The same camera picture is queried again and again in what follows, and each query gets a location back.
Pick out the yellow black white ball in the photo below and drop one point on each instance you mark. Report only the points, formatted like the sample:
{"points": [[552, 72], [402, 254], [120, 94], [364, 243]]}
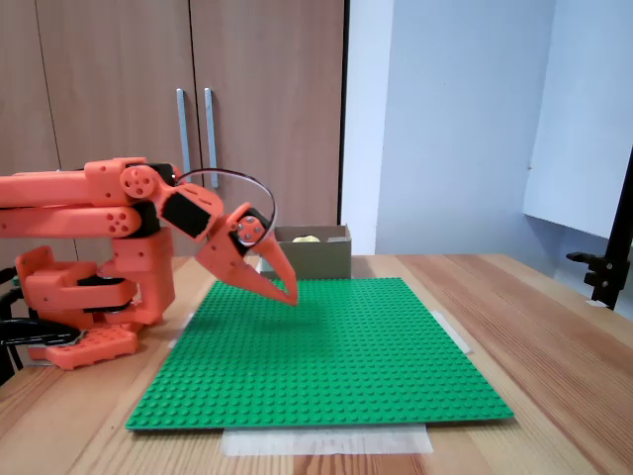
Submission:
{"points": [[305, 239]]}

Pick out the brown cardboard box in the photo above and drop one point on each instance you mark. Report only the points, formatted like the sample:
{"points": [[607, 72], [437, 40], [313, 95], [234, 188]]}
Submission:
{"points": [[316, 259]]}

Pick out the masking tape strip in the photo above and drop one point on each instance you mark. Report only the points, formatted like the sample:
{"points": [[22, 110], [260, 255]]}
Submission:
{"points": [[455, 334], [321, 443], [180, 336]]}

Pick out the green studded baseplate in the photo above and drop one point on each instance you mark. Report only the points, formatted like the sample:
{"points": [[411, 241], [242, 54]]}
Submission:
{"points": [[321, 386]]}

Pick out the brown wooden cabinet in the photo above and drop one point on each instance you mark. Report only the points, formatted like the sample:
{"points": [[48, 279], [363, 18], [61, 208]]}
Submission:
{"points": [[123, 74]]}

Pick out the black table clamp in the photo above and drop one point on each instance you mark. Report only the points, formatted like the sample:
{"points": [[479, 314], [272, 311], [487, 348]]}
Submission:
{"points": [[39, 332]]}

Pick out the white wall panel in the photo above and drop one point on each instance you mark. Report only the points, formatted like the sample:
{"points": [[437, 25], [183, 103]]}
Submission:
{"points": [[583, 123]]}

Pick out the black camera stand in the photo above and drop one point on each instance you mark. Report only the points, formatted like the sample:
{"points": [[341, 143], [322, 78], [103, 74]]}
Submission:
{"points": [[605, 277]]}

